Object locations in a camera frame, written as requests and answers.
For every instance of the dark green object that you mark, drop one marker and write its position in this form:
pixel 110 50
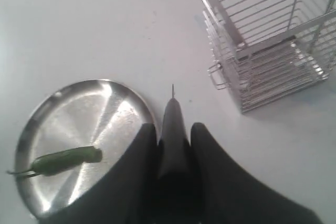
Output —
pixel 55 163

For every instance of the steel wire utensil basket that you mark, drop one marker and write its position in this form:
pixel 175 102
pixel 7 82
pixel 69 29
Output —
pixel 268 49

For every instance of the black handled knife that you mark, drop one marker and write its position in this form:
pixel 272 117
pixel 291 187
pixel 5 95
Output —
pixel 173 143

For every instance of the round steel plate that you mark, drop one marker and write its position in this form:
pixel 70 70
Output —
pixel 99 113

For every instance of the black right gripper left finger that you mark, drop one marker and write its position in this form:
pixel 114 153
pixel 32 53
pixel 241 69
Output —
pixel 120 195

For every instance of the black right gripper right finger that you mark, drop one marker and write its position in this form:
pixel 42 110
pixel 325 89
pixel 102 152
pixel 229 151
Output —
pixel 232 195

